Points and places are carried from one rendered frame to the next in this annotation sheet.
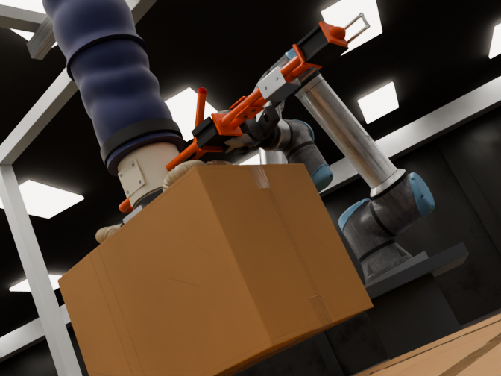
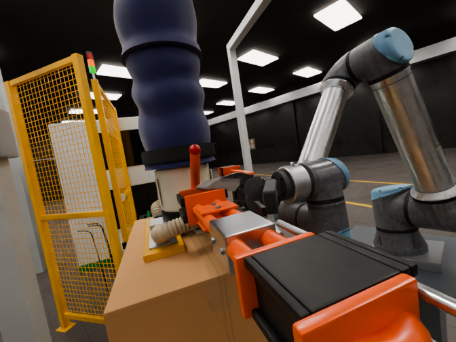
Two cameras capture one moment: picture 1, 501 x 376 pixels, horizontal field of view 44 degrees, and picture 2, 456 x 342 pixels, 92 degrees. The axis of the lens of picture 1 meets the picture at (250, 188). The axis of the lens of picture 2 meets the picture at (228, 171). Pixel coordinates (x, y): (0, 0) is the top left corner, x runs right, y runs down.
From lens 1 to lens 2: 1.30 m
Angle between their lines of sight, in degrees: 42
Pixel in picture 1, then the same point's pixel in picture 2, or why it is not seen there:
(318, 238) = not seen: outside the picture
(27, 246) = (237, 92)
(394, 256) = (407, 245)
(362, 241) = (383, 220)
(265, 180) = (225, 296)
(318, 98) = (393, 97)
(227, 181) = (154, 321)
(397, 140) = not seen: outside the picture
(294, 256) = not seen: outside the picture
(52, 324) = (241, 129)
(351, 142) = (412, 148)
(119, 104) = (146, 126)
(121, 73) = (149, 91)
